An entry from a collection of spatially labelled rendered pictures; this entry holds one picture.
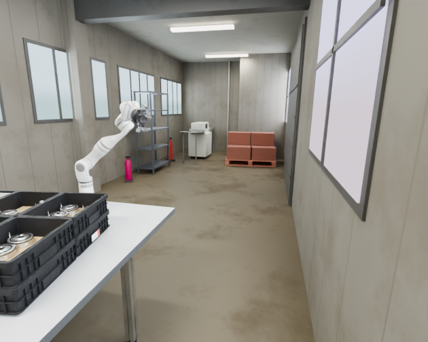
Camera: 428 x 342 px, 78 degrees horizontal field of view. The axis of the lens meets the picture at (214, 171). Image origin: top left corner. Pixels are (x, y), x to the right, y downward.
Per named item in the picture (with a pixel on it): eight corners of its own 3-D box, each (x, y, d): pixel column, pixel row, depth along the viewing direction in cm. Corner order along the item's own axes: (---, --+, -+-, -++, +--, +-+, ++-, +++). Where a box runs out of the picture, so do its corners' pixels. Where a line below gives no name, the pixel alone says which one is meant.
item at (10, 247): (1, 243, 121) (1, 242, 121) (20, 245, 120) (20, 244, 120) (-21, 255, 112) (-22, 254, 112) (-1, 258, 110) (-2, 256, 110)
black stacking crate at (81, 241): (67, 224, 178) (65, 207, 175) (111, 226, 177) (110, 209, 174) (22, 256, 139) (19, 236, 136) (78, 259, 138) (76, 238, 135)
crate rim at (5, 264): (16, 220, 134) (15, 216, 134) (74, 222, 133) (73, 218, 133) (-70, 265, 96) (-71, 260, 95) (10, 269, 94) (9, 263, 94)
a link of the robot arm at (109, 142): (137, 125, 179) (112, 148, 185) (127, 114, 177) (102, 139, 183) (132, 127, 170) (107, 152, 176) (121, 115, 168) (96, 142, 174)
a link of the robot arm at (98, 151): (113, 147, 185) (107, 150, 176) (88, 172, 191) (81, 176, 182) (103, 138, 183) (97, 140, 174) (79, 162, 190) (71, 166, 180)
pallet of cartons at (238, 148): (276, 167, 684) (278, 135, 665) (221, 165, 714) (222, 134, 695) (275, 161, 779) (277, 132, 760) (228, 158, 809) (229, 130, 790)
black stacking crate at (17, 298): (22, 257, 139) (19, 236, 136) (78, 259, 138) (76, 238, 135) (-57, 314, 100) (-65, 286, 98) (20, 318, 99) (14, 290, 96)
